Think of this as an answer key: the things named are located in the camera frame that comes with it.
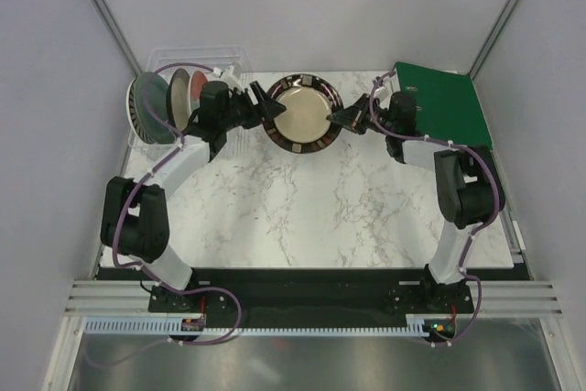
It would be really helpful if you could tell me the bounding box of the aluminium frame rail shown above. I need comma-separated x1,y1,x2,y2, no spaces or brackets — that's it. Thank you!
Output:
65,281,561,317

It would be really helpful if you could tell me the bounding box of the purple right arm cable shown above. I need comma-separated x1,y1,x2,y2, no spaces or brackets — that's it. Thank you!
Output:
368,71,501,347

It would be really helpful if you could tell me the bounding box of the green ring binder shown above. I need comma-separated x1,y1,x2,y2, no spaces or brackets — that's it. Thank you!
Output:
394,61,493,147

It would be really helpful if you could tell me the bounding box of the teal green plate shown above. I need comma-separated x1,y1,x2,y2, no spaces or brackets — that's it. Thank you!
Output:
134,71,175,145

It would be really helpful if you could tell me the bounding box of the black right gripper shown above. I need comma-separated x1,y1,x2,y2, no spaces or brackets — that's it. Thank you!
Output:
328,93,396,136

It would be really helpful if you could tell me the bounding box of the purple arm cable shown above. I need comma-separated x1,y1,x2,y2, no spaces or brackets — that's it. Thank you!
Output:
81,63,244,367
368,71,501,347

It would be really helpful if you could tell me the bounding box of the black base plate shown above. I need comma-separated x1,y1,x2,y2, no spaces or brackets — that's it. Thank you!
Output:
93,266,535,331

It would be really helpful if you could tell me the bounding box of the white blue striped plate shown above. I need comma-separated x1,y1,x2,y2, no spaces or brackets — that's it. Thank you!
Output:
125,79,154,145

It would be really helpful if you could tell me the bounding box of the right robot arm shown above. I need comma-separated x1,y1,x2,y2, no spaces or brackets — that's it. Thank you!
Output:
250,73,505,312

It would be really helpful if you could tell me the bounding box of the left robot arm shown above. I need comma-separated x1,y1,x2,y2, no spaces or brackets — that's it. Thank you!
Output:
100,81,287,311

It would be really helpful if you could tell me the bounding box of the red and teal floral plate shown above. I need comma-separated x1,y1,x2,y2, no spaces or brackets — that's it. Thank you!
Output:
189,71,208,103

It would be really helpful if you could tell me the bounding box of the white wire dish rack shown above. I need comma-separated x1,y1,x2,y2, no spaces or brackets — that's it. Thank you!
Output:
128,45,253,160

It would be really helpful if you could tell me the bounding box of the white cable duct right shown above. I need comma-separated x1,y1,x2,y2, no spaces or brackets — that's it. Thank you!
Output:
406,315,457,339

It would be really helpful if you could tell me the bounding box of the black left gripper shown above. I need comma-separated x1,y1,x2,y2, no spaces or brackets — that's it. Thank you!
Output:
221,81,286,132

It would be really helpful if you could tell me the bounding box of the white cable duct left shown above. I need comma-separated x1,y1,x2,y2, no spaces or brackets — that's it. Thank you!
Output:
84,312,207,335

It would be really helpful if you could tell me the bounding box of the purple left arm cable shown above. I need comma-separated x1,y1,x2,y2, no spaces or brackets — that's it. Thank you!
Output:
81,63,244,367

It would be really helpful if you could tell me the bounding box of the white cable duct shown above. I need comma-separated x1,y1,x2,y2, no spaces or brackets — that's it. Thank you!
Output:
84,312,207,335
406,315,457,339

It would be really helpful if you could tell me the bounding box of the brown rimmed cream plate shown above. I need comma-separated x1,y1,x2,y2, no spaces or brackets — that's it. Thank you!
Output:
167,68,190,131

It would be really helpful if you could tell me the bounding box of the dark patterned rim plate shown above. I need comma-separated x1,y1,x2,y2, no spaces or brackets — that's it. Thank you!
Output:
263,73,344,154

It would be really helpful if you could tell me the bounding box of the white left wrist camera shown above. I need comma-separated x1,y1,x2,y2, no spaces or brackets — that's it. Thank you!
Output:
212,63,244,90

